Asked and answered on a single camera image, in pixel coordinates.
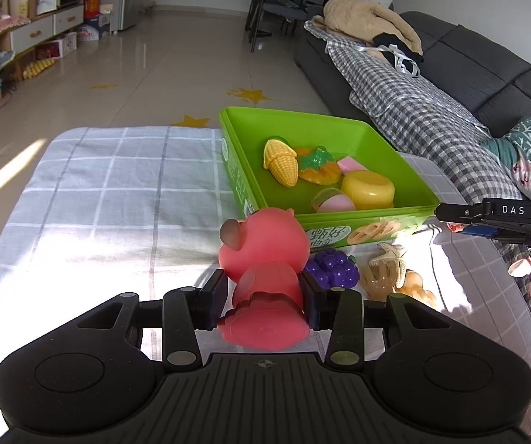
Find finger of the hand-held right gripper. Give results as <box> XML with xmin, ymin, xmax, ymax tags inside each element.
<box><xmin>460</xmin><ymin>225</ymin><xmax>507</xmax><ymax>242</ymax></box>
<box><xmin>434</xmin><ymin>202</ymin><xmax>485</xmax><ymax>223</ymax></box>

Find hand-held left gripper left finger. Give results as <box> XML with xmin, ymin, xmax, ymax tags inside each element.
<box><xmin>78</xmin><ymin>268</ymin><xmax>229</xmax><ymax>373</ymax></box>

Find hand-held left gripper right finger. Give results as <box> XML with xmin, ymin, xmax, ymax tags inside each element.
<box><xmin>300</xmin><ymin>270</ymin><xmax>449</xmax><ymax>368</ymax></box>

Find pink pig toy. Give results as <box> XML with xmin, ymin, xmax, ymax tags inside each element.
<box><xmin>217</xmin><ymin>207</ymin><xmax>312</xmax><ymax>351</ymax></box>

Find yellow plastic cup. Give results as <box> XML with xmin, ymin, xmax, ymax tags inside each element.
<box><xmin>341</xmin><ymin>170</ymin><xmax>396</xmax><ymax>210</ymax></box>

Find clear pink capsule toy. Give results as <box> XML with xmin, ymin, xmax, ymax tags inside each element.
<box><xmin>311</xmin><ymin>188</ymin><xmax>356</xmax><ymax>213</ymax></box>

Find pink toy block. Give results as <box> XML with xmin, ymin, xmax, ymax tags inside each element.
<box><xmin>337</xmin><ymin>157</ymin><xmax>370</xmax><ymax>176</ymax></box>

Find orange toy pumpkin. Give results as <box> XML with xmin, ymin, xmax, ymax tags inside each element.
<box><xmin>293</xmin><ymin>145</ymin><xmax>342</xmax><ymax>185</ymax></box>

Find yellow toy corn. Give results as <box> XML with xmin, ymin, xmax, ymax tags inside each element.
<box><xmin>262</xmin><ymin>138</ymin><xmax>300</xmax><ymax>188</ymax></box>

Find green plastic box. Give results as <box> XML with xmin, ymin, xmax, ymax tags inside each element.
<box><xmin>218</xmin><ymin>106</ymin><xmax>440</xmax><ymax>249</ymax></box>

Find purple toy grapes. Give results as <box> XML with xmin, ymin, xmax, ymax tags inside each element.
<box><xmin>303</xmin><ymin>248</ymin><xmax>359</xmax><ymax>291</ymax></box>

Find teal patterned pillow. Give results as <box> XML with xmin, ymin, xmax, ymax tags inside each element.
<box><xmin>480</xmin><ymin>118</ymin><xmax>531</xmax><ymax>204</ymax></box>

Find beige starfish toy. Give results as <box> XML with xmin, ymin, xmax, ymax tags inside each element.
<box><xmin>368</xmin><ymin>242</ymin><xmax>408</xmax><ymax>287</ymax></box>

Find grey checked blanket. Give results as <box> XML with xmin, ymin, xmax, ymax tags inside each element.
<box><xmin>305</xmin><ymin>18</ymin><xmax>531</xmax><ymax>435</ymax></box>

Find grey checked tablecloth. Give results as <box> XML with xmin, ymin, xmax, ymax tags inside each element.
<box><xmin>0</xmin><ymin>126</ymin><xmax>531</xmax><ymax>435</ymax></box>

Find dark grey sofa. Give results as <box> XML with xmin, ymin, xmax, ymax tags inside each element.
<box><xmin>293</xmin><ymin>9</ymin><xmax>531</xmax><ymax>139</ymax></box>

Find dark garment with white ribbon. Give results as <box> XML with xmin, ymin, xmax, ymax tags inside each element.
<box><xmin>372</xmin><ymin>32</ymin><xmax>426</xmax><ymax>77</ymax></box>

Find beige fleece blanket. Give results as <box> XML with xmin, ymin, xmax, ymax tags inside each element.
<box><xmin>312</xmin><ymin>0</ymin><xmax>426</xmax><ymax>61</ymax></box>

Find row of yellow toys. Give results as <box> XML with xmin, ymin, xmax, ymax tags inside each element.
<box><xmin>21</xmin><ymin>58</ymin><xmax>56</xmax><ymax>79</ymax></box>

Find blue and white box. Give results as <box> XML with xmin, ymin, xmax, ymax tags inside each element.
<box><xmin>78</xmin><ymin>11</ymin><xmax>111</xmax><ymax>42</ymax></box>

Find white and red box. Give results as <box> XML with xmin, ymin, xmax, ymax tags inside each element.
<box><xmin>37</xmin><ymin>31</ymin><xmax>78</xmax><ymax>58</ymax></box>

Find white drawer cabinet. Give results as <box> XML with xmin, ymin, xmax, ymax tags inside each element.
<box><xmin>10</xmin><ymin>4</ymin><xmax>85</xmax><ymax>54</ymax></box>

